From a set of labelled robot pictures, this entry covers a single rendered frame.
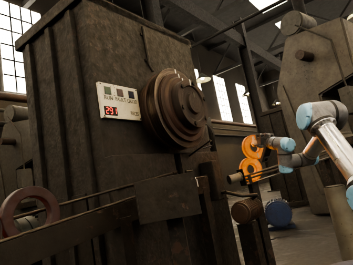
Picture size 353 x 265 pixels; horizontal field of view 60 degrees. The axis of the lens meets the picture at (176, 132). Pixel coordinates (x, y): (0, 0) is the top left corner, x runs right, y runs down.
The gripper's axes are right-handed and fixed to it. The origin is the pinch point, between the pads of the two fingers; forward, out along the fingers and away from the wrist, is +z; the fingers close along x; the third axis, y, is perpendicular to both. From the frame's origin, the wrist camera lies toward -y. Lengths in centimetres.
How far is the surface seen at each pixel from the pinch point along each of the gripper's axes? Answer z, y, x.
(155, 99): -15, 32, 65
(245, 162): 4.7, -12.0, 3.6
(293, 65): 167, 72, -178
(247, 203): -15.7, -31.3, 16.9
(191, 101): -12, 30, 44
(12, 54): 681, 202, 226
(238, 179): 1.4, -20.8, 11.4
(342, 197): -33, -33, -36
